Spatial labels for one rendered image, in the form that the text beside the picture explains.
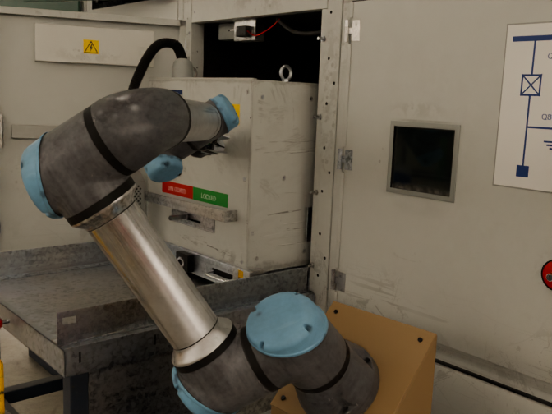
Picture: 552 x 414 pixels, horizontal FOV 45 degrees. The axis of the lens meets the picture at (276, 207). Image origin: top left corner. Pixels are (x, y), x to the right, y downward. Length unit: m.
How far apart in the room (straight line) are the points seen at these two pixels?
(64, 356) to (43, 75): 1.03
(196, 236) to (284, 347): 0.85
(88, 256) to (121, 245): 1.00
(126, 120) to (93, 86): 1.21
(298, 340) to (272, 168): 0.72
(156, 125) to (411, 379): 0.59
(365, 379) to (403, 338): 0.11
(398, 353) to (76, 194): 0.61
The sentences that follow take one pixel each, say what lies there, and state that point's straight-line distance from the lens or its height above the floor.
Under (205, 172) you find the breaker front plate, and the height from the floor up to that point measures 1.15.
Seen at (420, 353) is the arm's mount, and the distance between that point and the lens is 1.19.
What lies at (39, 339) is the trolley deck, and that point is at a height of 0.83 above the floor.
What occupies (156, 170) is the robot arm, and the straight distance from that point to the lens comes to 1.35.
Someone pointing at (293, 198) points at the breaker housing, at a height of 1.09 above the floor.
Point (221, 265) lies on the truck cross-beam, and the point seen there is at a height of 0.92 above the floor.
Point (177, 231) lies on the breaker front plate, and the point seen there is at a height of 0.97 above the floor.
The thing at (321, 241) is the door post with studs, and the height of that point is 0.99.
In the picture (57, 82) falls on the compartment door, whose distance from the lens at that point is 2.16.
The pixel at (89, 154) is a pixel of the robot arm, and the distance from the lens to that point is 0.97.
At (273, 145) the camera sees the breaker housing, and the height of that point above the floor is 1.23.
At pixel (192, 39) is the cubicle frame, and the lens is 2.16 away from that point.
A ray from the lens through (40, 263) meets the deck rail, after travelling 1.96.
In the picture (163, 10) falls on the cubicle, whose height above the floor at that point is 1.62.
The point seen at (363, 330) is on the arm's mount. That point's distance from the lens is 1.26.
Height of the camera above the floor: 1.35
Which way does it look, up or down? 9 degrees down
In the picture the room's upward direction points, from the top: 2 degrees clockwise
